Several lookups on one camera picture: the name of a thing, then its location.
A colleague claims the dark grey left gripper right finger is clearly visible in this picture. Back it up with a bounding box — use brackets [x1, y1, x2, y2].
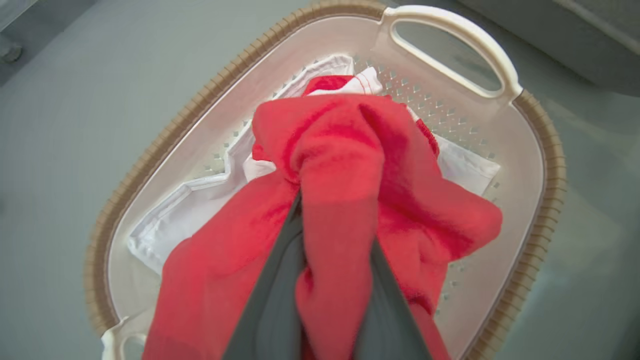
[352, 237, 433, 360]

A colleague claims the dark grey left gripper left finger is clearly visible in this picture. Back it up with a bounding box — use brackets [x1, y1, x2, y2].
[222, 192, 307, 360]

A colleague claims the red garment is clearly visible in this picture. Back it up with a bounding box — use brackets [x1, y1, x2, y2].
[142, 75, 503, 360]

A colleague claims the cream laundry basket brown rim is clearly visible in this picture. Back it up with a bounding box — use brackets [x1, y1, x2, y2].
[84, 0, 568, 360]

